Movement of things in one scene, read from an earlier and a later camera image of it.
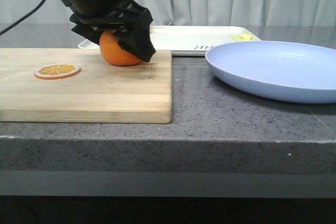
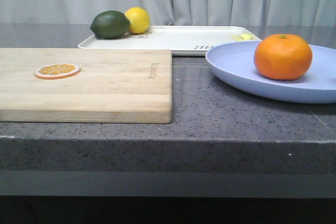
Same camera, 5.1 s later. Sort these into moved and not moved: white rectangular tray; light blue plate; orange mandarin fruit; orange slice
Moved: orange mandarin fruit
Not moved: white rectangular tray; orange slice; light blue plate
